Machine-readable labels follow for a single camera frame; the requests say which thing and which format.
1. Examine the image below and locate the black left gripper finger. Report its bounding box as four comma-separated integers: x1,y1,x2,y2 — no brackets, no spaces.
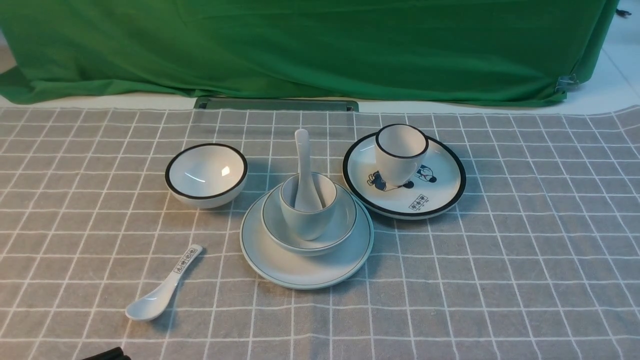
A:
82,346,131,360

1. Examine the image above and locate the thin-rimmed white bowl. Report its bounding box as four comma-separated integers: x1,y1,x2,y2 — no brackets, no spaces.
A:
259,183,358,256

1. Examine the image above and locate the plain white cup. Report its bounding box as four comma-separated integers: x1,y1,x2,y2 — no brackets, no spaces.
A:
279,172,339,241

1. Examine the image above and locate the plain white ceramic spoon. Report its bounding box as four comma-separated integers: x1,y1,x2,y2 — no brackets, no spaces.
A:
294,129,323,213

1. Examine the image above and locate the white spoon with lettering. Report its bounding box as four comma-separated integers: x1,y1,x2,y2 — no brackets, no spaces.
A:
125,244,203,321

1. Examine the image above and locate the black-rimmed white bowl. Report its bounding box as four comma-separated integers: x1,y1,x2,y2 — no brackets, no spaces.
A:
164,143,249,209

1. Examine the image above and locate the thin-rimmed white plate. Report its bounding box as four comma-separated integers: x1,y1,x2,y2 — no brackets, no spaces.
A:
239,186,375,290

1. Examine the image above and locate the green backdrop cloth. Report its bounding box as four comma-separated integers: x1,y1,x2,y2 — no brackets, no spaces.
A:
1,0,618,108

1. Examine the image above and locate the black-rimmed white cup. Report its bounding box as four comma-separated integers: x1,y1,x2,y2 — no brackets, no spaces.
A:
374,123,429,187

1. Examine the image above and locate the black-rimmed illustrated plate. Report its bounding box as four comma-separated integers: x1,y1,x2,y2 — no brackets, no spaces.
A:
342,133,467,220

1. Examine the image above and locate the metal clip on backdrop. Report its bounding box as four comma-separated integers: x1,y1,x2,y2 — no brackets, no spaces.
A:
554,74,581,93

